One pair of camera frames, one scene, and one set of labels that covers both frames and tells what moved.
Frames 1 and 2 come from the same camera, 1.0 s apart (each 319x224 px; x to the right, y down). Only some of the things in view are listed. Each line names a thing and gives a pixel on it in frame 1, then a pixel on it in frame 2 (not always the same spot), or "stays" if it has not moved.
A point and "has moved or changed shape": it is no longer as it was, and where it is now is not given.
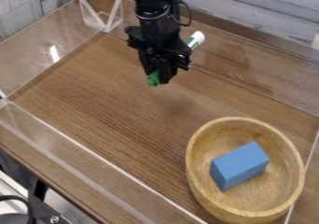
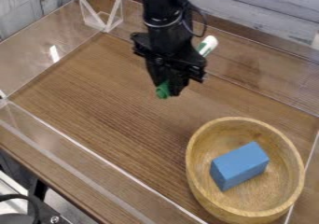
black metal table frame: x=41 y=212 stays
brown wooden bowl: x=246 y=169 stays
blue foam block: x=238 y=166 stays
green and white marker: x=155 y=76 has moved or changed shape
